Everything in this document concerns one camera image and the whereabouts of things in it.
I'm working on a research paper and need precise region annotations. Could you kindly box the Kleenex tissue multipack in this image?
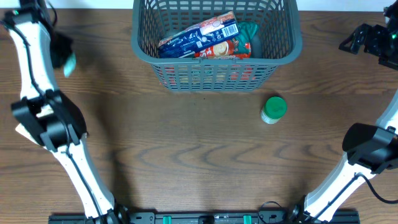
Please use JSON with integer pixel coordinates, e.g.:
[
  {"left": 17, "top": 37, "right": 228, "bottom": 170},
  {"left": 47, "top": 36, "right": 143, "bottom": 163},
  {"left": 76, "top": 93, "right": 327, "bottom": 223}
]
[{"left": 158, "top": 11, "right": 240, "bottom": 58}]

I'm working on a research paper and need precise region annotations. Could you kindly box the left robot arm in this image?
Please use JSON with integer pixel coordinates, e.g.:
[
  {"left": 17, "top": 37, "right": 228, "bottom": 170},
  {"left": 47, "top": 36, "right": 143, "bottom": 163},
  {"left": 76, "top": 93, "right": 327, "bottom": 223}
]
[{"left": 1, "top": 0, "right": 130, "bottom": 223}]

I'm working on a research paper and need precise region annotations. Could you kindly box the green lidded jar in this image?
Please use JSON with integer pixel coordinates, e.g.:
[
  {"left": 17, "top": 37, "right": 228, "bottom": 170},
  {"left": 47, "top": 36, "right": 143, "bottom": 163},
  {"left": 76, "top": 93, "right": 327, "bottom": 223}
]
[{"left": 260, "top": 96, "right": 287, "bottom": 124}]

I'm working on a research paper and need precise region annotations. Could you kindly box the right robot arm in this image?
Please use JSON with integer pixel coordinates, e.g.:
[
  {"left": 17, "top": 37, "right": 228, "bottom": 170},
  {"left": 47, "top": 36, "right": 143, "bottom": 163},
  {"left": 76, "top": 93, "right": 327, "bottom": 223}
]
[{"left": 288, "top": 2, "right": 397, "bottom": 223}]

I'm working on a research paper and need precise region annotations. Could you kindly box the orange spaghetti packet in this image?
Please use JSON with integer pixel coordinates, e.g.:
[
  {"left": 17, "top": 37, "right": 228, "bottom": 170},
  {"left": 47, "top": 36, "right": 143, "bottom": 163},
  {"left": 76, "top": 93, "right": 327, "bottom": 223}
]
[{"left": 152, "top": 65, "right": 269, "bottom": 90}]

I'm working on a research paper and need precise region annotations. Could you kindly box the black mounting rail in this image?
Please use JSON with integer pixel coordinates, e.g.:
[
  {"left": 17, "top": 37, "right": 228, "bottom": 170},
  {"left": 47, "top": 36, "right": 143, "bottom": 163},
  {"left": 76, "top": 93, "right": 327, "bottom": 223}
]
[{"left": 48, "top": 208, "right": 361, "bottom": 224}]

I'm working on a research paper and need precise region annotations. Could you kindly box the light blue wipes packet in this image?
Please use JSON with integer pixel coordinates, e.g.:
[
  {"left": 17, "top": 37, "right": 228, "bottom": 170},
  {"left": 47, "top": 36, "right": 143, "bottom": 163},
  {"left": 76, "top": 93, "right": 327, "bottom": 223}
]
[{"left": 63, "top": 53, "right": 76, "bottom": 78}]

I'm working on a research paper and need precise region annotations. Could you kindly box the grey plastic basket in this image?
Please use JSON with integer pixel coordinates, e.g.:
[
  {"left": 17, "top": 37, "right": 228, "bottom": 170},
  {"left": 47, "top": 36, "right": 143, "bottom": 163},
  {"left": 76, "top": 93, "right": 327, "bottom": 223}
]
[{"left": 131, "top": 0, "right": 302, "bottom": 91}]

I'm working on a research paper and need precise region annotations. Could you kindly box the right black cable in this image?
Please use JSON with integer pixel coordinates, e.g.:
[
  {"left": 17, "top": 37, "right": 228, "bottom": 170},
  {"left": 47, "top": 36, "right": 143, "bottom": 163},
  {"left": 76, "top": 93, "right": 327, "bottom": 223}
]
[{"left": 357, "top": 174, "right": 398, "bottom": 206}]

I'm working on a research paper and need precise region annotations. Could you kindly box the green Nescafe coffee bag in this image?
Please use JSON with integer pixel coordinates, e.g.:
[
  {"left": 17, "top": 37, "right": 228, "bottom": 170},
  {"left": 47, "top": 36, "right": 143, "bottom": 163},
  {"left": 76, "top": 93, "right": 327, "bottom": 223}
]
[{"left": 194, "top": 22, "right": 259, "bottom": 60}]

